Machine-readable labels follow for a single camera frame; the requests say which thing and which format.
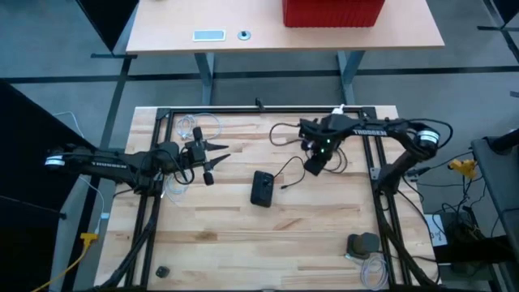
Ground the white braided USB cable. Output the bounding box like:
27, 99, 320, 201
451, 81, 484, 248
163, 172, 191, 205

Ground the white floor cable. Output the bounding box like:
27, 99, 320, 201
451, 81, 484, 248
52, 109, 110, 236

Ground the yellow plug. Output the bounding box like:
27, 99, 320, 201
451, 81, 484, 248
448, 158, 478, 180

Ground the grey rectangular plate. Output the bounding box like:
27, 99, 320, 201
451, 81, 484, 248
191, 29, 226, 43

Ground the black floor box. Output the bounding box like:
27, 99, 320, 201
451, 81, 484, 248
440, 210, 519, 277

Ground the black USB cable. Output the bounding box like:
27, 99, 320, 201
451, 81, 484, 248
268, 121, 349, 191

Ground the black wedge power hub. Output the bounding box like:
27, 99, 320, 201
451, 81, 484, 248
250, 170, 276, 208

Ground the black aluminium table frame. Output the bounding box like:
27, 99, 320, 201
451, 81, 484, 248
123, 105, 410, 292

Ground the black curtain partition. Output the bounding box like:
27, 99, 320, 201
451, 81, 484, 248
0, 79, 98, 292

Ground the white paper sheet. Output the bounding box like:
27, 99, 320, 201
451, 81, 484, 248
424, 213, 449, 247

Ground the yellow extension cord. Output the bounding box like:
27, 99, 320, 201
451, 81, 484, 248
30, 231, 101, 292

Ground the red plastic bin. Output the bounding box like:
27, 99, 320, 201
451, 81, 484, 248
282, 0, 386, 28

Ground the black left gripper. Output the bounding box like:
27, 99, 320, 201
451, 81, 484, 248
184, 127, 231, 187

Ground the light wooden desk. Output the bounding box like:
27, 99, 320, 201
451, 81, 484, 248
125, 0, 446, 106

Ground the grey side table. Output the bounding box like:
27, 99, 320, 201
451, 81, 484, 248
470, 128, 519, 264

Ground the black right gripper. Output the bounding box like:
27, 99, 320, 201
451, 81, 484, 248
298, 115, 345, 178

